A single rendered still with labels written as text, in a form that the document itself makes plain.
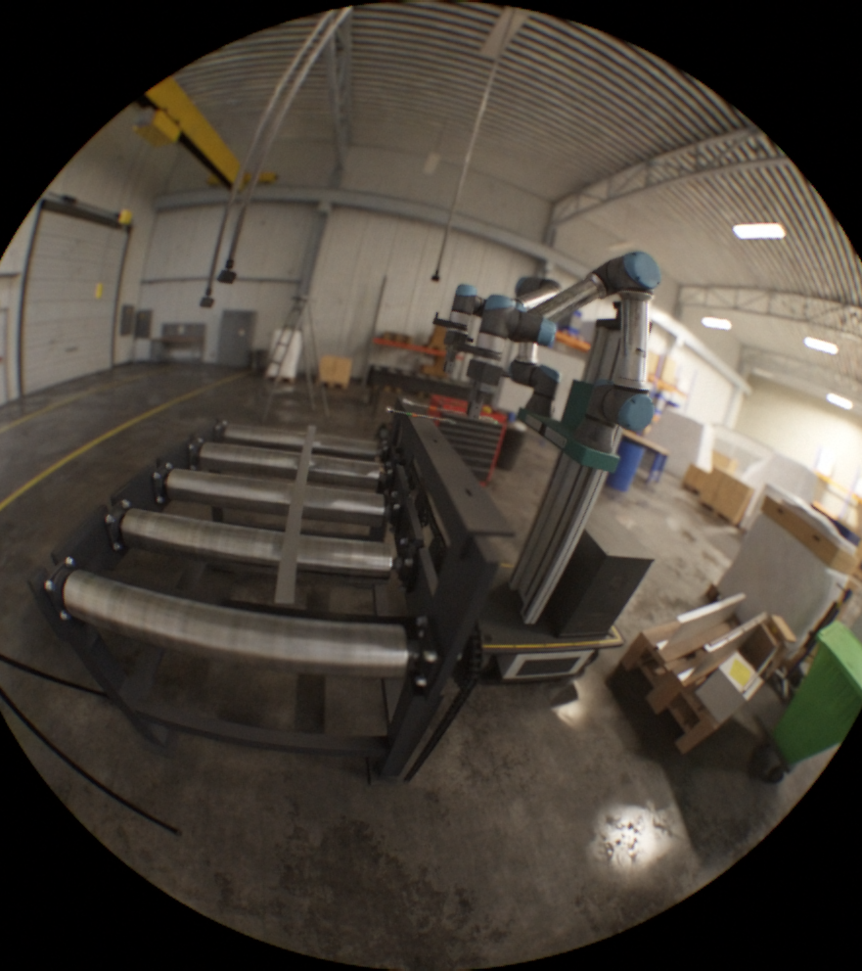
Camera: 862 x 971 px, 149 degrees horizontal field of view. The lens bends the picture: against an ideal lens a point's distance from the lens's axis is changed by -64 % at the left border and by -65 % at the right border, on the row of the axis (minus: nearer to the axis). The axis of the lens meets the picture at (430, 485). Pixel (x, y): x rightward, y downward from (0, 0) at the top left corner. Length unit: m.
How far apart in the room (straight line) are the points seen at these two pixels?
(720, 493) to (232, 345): 14.04
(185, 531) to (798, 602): 3.82
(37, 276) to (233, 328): 6.55
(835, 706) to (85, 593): 2.99
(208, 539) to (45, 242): 10.29
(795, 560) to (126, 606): 3.86
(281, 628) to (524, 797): 1.27
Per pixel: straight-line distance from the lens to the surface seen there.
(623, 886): 1.81
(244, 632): 0.66
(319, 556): 0.85
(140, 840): 1.60
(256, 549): 0.87
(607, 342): 1.58
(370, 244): 11.47
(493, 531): 0.54
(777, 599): 3.54
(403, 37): 8.97
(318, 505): 1.10
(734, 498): 8.72
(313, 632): 0.65
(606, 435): 1.14
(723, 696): 2.07
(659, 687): 2.20
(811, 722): 2.54
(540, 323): 0.89
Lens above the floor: 1.42
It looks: 23 degrees down
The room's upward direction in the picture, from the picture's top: 14 degrees clockwise
